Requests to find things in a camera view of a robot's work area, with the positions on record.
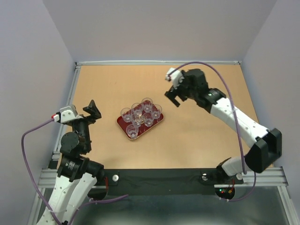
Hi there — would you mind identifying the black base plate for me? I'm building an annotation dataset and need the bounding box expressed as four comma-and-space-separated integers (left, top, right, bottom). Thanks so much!
104, 168, 243, 196

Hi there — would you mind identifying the aluminium table frame rail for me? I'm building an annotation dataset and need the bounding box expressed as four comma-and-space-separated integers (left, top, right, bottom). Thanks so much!
28, 60, 291, 225

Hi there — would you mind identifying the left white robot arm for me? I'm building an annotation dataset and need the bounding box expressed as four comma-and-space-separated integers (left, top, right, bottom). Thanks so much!
38, 100, 105, 225

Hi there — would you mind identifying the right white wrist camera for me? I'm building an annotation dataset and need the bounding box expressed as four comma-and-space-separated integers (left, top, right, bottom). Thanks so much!
165, 67, 184, 89

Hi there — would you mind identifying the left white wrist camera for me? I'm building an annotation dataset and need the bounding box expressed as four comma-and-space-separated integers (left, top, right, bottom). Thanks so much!
51, 105, 78, 124

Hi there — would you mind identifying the red lacquer tray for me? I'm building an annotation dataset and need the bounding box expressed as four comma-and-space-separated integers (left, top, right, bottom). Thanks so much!
117, 111, 164, 140

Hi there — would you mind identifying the clear glass group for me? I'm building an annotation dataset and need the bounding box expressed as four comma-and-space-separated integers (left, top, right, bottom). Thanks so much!
120, 108, 132, 123
126, 124, 139, 140
132, 112, 144, 128

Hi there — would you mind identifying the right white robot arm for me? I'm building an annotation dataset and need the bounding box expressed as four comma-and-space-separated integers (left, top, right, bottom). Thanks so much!
165, 68, 282, 184

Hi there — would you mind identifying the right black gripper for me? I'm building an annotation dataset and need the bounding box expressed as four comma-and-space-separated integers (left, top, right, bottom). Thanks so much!
163, 72, 197, 108

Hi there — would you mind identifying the clear glass group back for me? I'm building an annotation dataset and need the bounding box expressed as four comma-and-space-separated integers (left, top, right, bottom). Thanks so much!
126, 124, 139, 140

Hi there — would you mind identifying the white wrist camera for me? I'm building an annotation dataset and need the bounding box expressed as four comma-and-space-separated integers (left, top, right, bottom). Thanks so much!
51, 105, 78, 124
165, 67, 184, 89

